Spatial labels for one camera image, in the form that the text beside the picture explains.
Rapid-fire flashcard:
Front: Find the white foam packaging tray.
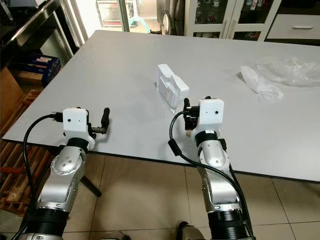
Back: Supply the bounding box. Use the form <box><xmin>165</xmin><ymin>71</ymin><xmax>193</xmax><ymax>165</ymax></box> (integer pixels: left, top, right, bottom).
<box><xmin>155</xmin><ymin>63</ymin><xmax>191</xmax><ymax>112</ymax></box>

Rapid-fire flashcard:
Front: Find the black table leg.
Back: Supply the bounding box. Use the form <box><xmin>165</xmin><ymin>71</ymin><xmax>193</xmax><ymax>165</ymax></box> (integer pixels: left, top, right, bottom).
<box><xmin>83</xmin><ymin>175</ymin><xmax>103</xmax><ymax>198</ymax></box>

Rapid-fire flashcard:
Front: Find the crumpled white tissue paper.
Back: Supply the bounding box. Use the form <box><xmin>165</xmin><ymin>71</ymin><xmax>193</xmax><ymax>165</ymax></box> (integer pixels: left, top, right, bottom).
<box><xmin>239</xmin><ymin>65</ymin><xmax>285</xmax><ymax>104</ymax></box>

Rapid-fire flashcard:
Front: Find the small grey desk fan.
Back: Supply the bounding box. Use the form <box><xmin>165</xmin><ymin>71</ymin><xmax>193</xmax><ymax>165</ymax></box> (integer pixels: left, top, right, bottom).
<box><xmin>159</xmin><ymin>11</ymin><xmax>177</xmax><ymax>36</ymax></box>

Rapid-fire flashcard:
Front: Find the blue printed carton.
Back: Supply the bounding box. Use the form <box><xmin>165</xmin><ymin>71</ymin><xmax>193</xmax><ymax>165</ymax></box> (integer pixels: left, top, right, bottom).
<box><xmin>9</xmin><ymin>53</ymin><xmax>62</xmax><ymax>87</ymax></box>

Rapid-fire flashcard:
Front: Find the brown cardboard box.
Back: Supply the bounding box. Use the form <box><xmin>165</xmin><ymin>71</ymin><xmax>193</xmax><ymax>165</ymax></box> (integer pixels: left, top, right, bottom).
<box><xmin>0</xmin><ymin>66</ymin><xmax>27</xmax><ymax>137</ymax></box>

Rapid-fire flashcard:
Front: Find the brown wooden slat rack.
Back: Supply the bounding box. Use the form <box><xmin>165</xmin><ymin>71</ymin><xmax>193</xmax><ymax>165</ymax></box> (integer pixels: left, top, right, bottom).
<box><xmin>0</xmin><ymin>88</ymin><xmax>42</xmax><ymax>217</ymax></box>

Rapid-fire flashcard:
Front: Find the white glass door cabinet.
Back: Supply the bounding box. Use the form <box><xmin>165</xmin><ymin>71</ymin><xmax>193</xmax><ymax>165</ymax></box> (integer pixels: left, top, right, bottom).
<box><xmin>184</xmin><ymin>0</ymin><xmax>320</xmax><ymax>44</ymax></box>

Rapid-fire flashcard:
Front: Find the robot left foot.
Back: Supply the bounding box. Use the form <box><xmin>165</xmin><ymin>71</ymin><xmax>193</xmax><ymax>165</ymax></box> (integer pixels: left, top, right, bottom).
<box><xmin>104</xmin><ymin>230</ymin><xmax>132</xmax><ymax>240</ymax></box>

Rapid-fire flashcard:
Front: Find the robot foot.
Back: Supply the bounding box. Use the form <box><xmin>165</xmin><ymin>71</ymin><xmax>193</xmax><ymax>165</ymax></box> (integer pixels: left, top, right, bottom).
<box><xmin>104</xmin><ymin>230</ymin><xmax>132</xmax><ymax>240</ymax></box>
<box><xmin>175</xmin><ymin>221</ymin><xmax>207</xmax><ymax>240</ymax></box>

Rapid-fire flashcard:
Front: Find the clear plastic bag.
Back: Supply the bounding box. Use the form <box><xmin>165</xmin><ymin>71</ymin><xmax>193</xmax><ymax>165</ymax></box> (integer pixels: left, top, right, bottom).
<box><xmin>255</xmin><ymin>55</ymin><xmax>320</xmax><ymax>89</ymax></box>

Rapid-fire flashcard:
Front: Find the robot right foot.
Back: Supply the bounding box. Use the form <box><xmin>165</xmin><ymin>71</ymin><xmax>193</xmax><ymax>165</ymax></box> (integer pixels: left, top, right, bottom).
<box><xmin>175</xmin><ymin>221</ymin><xmax>207</xmax><ymax>240</ymax></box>

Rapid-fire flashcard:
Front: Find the dark metal counter shelf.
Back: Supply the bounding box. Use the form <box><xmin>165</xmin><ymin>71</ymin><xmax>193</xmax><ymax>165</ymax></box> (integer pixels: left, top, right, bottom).
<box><xmin>0</xmin><ymin>0</ymin><xmax>66</xmax><ymax>71</ymax></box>

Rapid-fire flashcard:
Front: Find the white cabinet drawer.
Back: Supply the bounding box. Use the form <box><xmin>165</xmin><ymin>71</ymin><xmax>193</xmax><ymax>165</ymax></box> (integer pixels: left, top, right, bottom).
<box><xmin>265</xmin><ymin>13</ymin><xmax>320</xmax><ymax>41</ymax></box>

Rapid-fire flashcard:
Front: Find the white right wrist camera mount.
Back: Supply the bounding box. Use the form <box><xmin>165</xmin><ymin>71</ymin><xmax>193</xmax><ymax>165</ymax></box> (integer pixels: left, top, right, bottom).
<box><xmin>195</xmin><ymin>98</ymin><xmax>226</xmax><ymax>134</ymax></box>

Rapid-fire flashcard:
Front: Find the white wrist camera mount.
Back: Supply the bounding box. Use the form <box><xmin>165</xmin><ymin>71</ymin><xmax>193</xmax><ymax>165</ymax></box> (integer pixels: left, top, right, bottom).
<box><xmin>195</xmin><ymin>98</ymin><xmax>226</xmax><ymax>134</ymax></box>
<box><xmin>62</xmin><ymin>107</ymin><xmax>96</xmax><ymax>147</ymax></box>

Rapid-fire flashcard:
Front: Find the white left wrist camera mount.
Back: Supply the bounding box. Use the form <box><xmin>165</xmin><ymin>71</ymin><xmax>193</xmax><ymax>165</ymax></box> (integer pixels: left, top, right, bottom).
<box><xmin>62</xmin><ymin>107</ymin><xmax>96</xmax><ymax>147</ymax></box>

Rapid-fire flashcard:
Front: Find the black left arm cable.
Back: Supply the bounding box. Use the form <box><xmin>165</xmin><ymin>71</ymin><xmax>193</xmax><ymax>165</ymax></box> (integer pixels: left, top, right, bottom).
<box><xmin>22</xmin><ymin>113</ymin><xmax>66</xmax><ymax>237</ymax></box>

